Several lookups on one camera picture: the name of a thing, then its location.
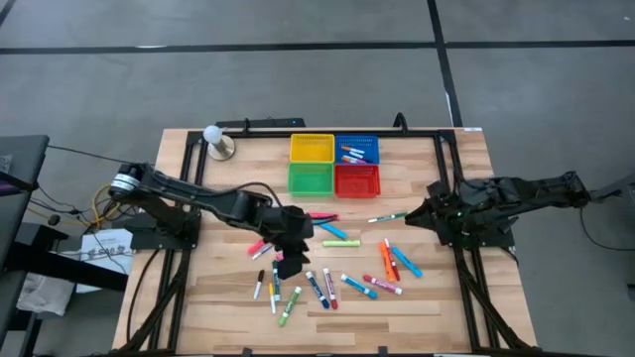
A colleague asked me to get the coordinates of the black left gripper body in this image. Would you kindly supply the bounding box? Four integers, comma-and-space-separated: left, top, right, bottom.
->
271, 204, 316, 252

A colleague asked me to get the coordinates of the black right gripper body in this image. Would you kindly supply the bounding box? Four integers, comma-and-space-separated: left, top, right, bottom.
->
427, 179, 468, 235

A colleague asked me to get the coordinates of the thin green-capped white marker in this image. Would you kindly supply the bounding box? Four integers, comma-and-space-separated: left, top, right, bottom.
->
366, 211, 411, 224

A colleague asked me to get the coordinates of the dark green Expo marker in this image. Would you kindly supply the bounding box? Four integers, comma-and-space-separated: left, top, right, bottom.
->
270, 261, 283, 303

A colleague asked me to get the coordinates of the thin purple marker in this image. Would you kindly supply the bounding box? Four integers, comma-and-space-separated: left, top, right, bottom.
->
251, 241, 275, 262

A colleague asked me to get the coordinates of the light green Expo marker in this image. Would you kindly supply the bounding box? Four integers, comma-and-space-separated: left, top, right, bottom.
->
277, 286, 304, 328

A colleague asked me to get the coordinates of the blue highlighter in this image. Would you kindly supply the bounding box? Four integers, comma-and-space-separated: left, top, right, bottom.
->
319, 222, 349, 242
390, 246, 425, 280

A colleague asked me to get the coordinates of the light green highlighter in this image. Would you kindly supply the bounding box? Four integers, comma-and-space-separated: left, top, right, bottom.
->
320, 239, 363, 250

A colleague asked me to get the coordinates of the green plastic basket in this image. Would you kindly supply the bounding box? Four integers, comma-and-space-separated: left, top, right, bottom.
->
287, 162, 335, 198

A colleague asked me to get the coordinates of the orange highlighter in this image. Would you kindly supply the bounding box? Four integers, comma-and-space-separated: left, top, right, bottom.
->
378, 240, 398, 284

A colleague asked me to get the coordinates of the thin red marker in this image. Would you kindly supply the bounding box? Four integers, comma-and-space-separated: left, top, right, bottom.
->
383, 237, 402, 283

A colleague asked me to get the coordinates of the teal Expo marker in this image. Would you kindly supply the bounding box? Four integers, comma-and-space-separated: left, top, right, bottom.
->
339, 273, 380, 301

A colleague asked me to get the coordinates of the red plastic basket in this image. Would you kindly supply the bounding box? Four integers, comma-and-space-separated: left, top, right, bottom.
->
333, 164, 383, 200

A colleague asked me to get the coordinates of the magenta Expo marker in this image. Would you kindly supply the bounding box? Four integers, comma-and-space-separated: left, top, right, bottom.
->
362, 274, 405, 297

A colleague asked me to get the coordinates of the yellow plastic basket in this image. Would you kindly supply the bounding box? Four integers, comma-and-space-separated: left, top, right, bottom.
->
289, 133, 336, 165

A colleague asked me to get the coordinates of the blue plastic basket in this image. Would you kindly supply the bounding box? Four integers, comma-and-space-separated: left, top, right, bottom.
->
334, 134, 381, 166

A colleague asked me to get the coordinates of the black bar device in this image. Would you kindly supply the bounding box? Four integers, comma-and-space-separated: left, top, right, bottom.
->
215, 117, 308, 130

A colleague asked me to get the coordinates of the white bulb lamp brass base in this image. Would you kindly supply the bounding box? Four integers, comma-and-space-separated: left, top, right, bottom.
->
201, 124, 237, 163

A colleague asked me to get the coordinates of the grey stand leg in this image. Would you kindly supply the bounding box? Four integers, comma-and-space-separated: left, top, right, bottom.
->
588, 173, 635, 205

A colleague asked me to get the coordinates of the white paper sheet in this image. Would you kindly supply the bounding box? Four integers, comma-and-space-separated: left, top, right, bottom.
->
76, 228, 136, 296

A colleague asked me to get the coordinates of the white plastic bag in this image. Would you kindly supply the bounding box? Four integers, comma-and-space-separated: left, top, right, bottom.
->
16, 271, 76, 318

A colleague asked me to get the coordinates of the black side table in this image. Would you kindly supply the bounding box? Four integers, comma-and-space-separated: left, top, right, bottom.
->
0, 134, 130, 357

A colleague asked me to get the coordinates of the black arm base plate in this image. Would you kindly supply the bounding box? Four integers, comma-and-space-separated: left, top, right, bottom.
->
443, 217, 518, 251
123, 212, 201, 252

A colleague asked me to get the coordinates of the black left wrist camera cable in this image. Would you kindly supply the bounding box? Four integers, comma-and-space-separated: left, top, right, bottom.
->
195, 179, 287, 212

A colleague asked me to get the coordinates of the black floor cable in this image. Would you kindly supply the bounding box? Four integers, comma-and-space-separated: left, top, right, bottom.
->
579, 189, 635, 253
47, 144, 140, 168

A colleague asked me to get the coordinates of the thick black cable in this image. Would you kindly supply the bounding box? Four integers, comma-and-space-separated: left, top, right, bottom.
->
125, 247, 166, 349

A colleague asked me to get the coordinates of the yellow cable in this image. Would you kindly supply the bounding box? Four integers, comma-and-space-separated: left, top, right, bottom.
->
90, 181, 126, 235

